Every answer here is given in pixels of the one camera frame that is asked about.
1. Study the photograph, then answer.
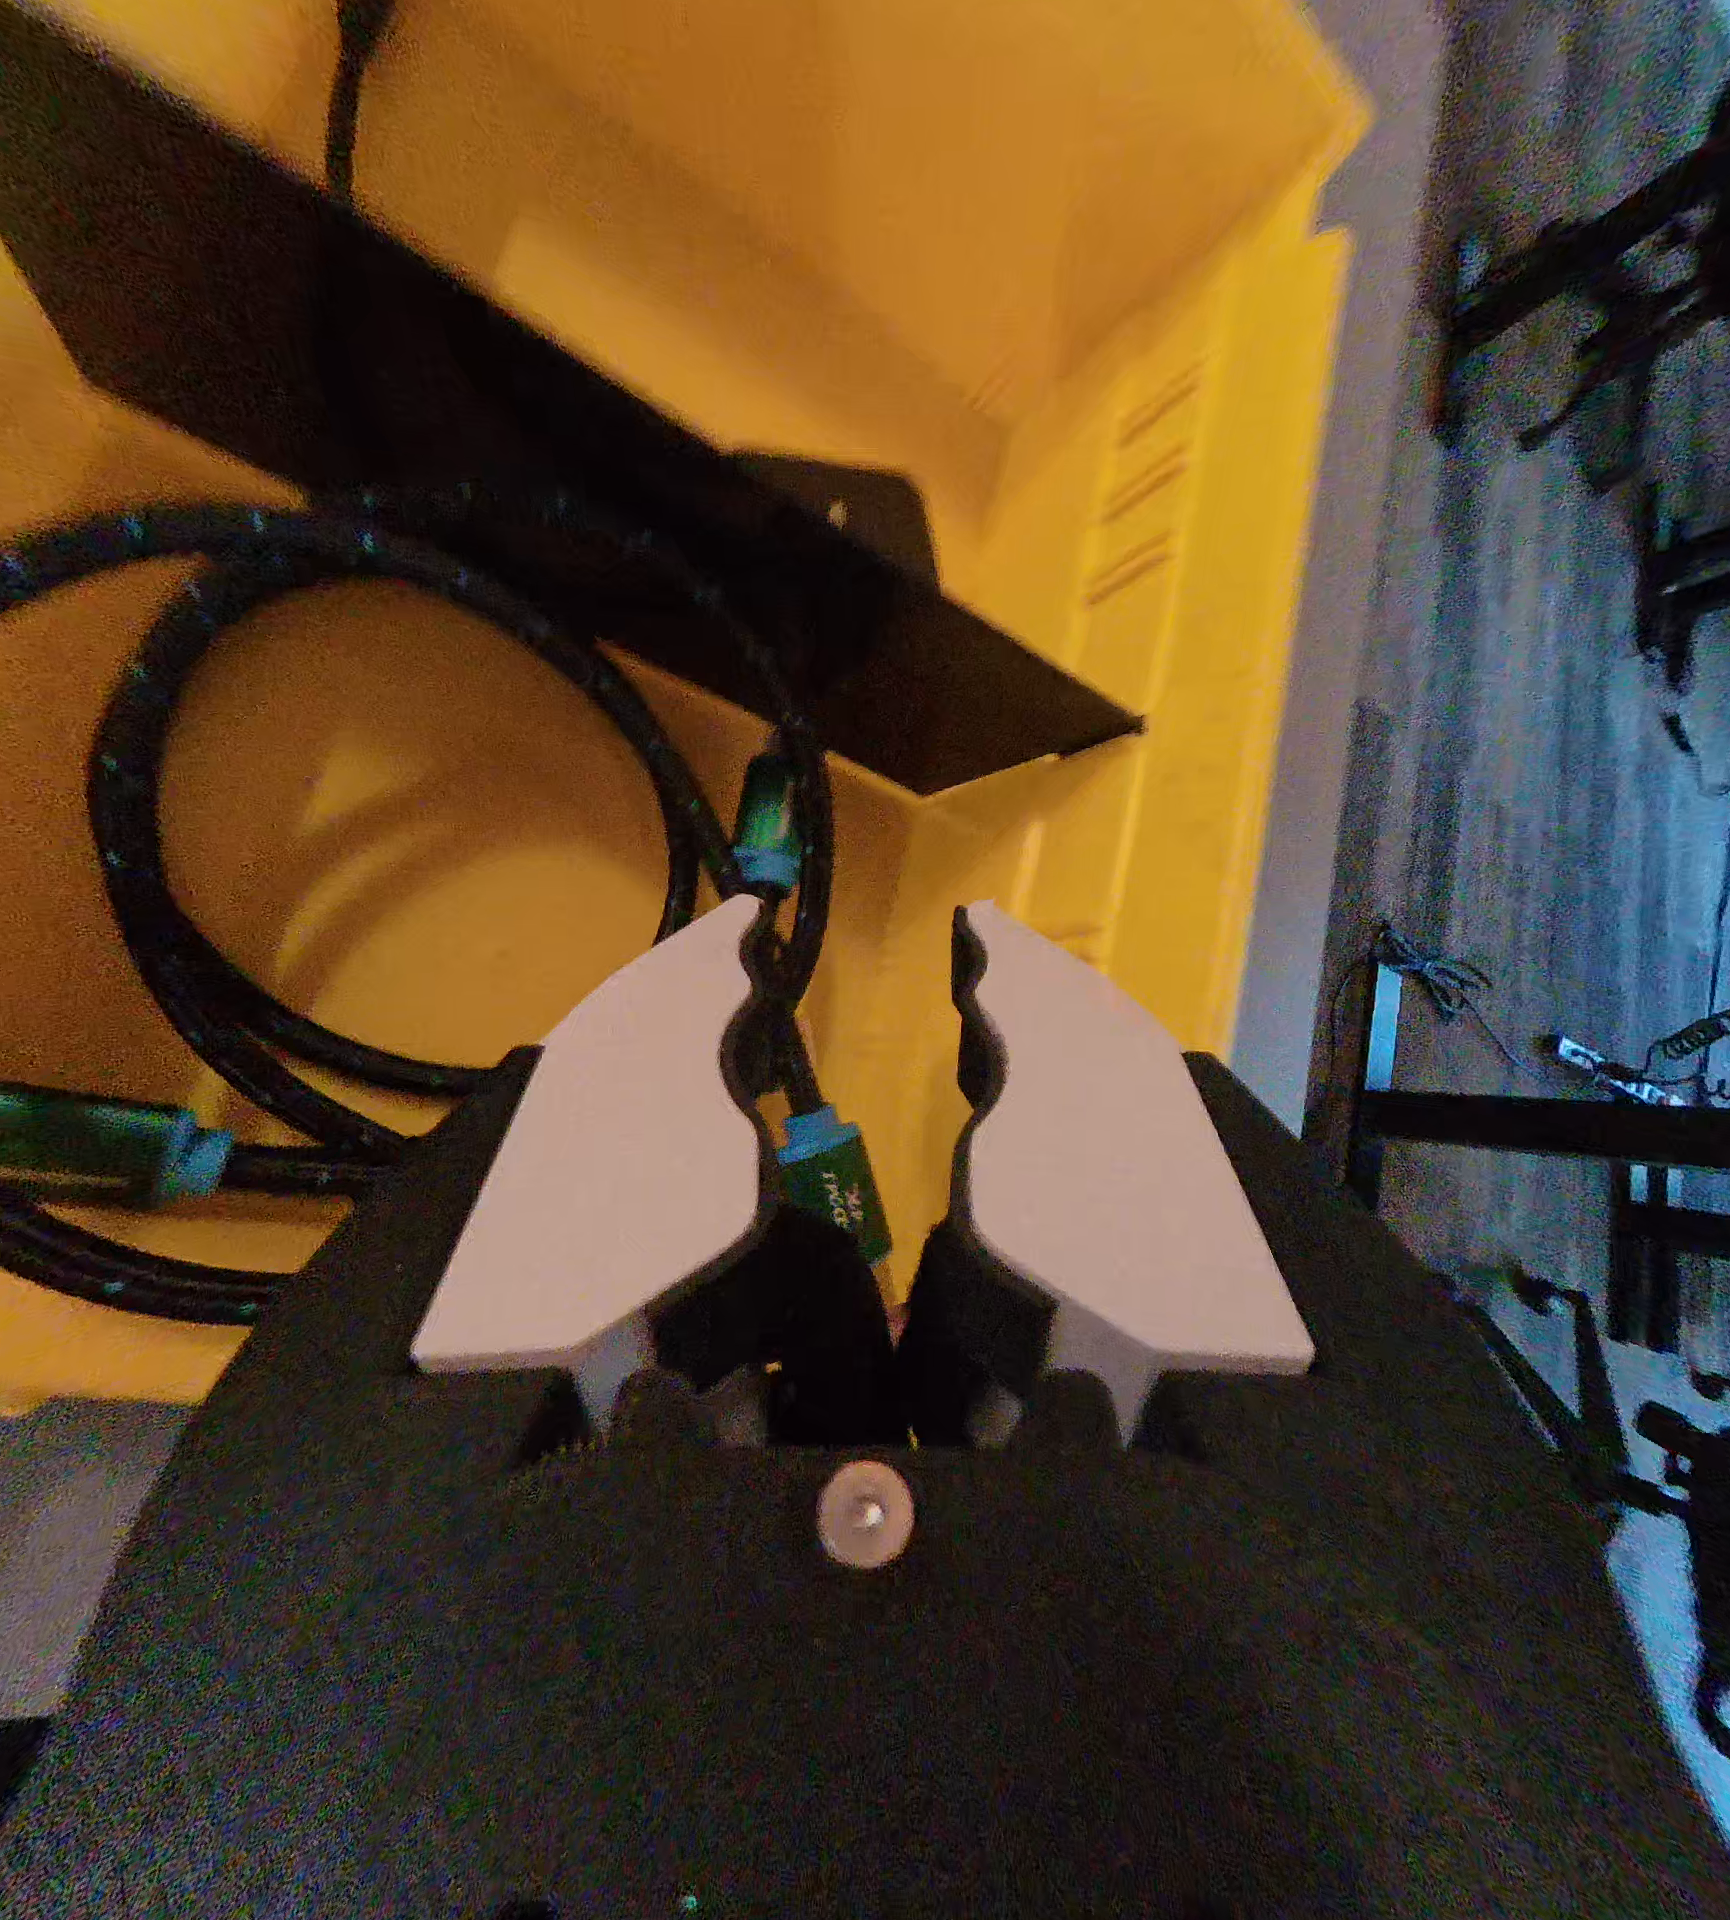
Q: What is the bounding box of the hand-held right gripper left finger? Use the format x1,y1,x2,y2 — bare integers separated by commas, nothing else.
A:
408,894,792,1431

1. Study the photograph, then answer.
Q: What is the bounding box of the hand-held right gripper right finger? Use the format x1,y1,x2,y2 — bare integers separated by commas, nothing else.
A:
948,901,1321,1453

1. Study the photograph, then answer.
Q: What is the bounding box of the braided black hdmi cable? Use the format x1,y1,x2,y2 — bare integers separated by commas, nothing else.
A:
93,503,899,1280
0,503,839,1330

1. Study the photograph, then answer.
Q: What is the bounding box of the yellow plastic bin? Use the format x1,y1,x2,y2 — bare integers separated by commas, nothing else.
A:
0,0,1375,1421

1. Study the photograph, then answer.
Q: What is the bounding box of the black flat plate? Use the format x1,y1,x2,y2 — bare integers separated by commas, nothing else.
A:
0,0,1150,795

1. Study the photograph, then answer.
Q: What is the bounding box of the black desk frame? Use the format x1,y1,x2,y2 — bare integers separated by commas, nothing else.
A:
1345,915,1730,1352

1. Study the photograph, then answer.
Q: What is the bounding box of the thin black cable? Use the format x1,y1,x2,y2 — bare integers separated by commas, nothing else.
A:
323,0,402,205

